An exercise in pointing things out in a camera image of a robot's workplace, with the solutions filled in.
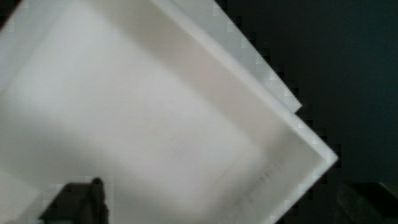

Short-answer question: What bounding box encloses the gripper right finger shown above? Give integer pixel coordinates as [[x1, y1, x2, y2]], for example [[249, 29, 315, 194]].
[[333, 182, 398, 224]]

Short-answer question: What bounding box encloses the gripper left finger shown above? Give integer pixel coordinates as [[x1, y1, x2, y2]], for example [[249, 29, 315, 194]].
[[40, 178, 109, 224]]

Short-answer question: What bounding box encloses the white drawer housing box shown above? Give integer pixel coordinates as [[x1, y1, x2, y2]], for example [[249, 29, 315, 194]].
[[0, 0, 338, 224]]

